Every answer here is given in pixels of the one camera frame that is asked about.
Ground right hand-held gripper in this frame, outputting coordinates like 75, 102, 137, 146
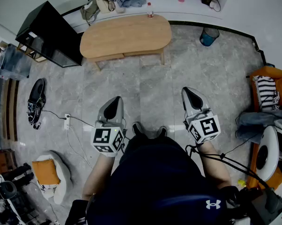
181, 87, 221, 145

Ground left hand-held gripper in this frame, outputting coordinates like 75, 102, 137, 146
90, 96, 128, 158

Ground wooden plank strip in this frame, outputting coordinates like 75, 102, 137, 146
123, 49, 165, 57

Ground person's right forearm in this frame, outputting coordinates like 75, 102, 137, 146
198, 141, 232, 189

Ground person's left forearm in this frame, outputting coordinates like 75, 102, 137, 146
82, 152, 116, 201

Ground wooden coffee table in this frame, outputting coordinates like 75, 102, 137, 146
79, 14, 172, 71

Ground person's left shoe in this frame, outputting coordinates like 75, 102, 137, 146
131, 121, 144, 137

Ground person's shoe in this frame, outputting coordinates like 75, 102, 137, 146
156, 125, 168, 137
131, 121, 144, 137

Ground person's right shoe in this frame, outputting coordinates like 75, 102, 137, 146
156, 125, 168, 137

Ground white power strip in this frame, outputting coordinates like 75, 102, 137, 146
63, 113, 71, 130

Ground blue jeans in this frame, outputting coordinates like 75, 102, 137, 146
234, 109, 282, 145

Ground black mesh trash bin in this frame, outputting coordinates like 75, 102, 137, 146
199, 27, 220, 47

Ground person's dark clothed body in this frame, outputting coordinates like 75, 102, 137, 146
70, 135, 240, 225

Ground black white striped cloth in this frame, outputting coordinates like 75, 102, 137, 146
252, 75, 280, 112

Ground white chair with orange cushion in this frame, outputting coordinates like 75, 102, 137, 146
32, 150, 74, 205

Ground orange cushion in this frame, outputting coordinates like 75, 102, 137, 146
32, 158, 61, 186

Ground red-capped plastic water bottle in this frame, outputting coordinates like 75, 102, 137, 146
147, 2, 155, 19

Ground white printed bag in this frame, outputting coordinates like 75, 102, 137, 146
37, 179, 59, 199

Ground olive green bag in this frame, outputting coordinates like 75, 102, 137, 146
80, 0, 101, 25

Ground dark wooden slat panel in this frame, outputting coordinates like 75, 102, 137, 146
1, 78, 20, 142

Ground black cabinet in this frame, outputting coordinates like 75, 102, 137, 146
15, 0, 84, 68

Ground beige bag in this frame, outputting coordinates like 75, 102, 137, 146
95, 0, 116, 14

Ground clear plastic storage box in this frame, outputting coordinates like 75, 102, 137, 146
0, 43, 33, 81

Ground dark grey bag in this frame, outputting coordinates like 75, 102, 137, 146
225, 186, 282, 225

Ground round grey black device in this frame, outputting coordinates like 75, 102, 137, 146
0, 180, 17, 200

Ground black gripper power cable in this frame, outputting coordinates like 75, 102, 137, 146
69, 115, 96, 128

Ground white cable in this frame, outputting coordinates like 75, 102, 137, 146
66, 124, 95, 170

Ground thin black floor cable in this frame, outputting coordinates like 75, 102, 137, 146
41, 110, 68, 120

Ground black cable bundle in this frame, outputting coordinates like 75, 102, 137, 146
185, 144, 270, 189

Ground looped black cable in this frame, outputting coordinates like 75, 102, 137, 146
210, 0, 222, 13

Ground wooden frame stand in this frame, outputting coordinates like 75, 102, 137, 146
16, 43, 48, 63

